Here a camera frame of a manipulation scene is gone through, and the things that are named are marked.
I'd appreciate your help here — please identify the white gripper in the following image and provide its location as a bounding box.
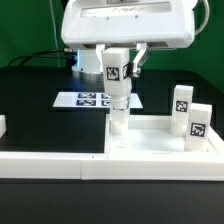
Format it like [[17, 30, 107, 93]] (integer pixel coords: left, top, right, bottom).
[[61, 0, 197, 78]]

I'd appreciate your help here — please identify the white square table top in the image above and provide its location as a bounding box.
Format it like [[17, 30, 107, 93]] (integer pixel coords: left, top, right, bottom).
[[104, 114, 224, 155]]

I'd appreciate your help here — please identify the white sheet with AprilTags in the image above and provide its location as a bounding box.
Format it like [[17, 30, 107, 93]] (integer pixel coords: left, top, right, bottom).
[[52, 92, 143, 109]]

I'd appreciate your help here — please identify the white U-shaped obstacle fence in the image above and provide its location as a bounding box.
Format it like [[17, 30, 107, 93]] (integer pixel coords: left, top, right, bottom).
[[0, 114, 224, 182]]

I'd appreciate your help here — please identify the thin white cable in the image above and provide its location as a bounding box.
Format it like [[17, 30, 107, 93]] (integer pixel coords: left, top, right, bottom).
[[48, 0, 61, 68]]

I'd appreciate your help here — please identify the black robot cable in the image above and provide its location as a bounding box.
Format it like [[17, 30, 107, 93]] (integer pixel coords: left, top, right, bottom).
[[7, 48, 78, 67]]

